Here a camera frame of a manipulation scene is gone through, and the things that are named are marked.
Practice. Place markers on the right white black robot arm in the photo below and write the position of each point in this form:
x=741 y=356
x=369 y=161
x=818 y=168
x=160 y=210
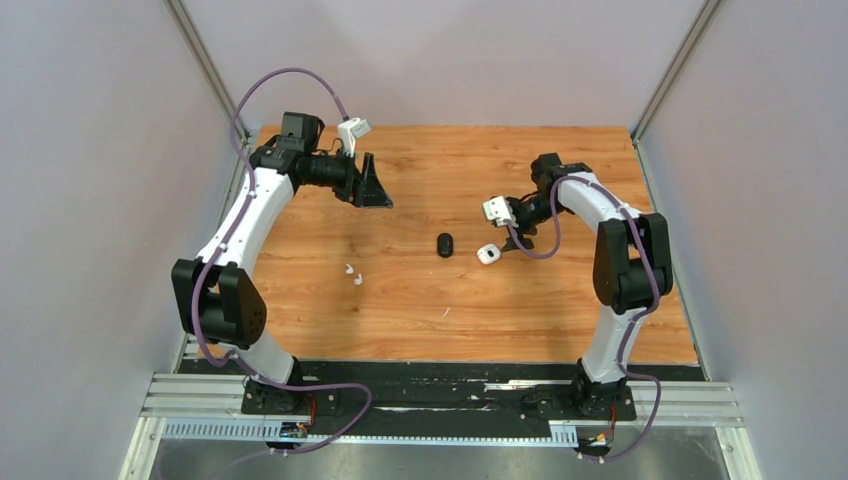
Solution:
x=632 y=268

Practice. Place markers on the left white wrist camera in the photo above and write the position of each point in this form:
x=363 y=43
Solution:
x=350 y=131

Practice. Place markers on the white earbud charging case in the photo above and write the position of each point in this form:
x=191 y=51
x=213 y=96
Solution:
x=488 y=254

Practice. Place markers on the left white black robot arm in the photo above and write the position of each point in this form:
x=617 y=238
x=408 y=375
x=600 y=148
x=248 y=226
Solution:
x=217 y=301

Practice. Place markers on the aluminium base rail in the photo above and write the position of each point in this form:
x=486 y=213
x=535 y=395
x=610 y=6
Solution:
x=674 y=404

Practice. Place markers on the right aluminium frame post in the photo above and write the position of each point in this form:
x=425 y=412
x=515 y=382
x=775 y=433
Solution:
x=691 y=39

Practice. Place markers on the left aluminium frame post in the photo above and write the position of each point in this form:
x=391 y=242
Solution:
x=193 y=39

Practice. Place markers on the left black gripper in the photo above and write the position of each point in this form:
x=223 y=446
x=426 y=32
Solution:
x=362 y=190

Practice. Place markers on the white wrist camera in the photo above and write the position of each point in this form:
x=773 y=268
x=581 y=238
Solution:
x=498 y=211
x=350 y=131

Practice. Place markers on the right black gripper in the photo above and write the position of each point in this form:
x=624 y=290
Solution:
x=521 y=230

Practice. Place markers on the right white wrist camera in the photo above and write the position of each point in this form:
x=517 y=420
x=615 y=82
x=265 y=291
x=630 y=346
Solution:
x=498 y=211

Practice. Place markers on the white slotted cable duct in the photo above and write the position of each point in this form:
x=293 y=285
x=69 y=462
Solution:
x=287 y=432

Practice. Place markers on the black earbud charging case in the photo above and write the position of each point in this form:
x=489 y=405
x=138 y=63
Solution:
x=445 y=245

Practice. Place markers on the aluminium frame post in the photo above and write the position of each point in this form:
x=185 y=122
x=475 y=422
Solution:
x=691 y=39
x=193 y=39

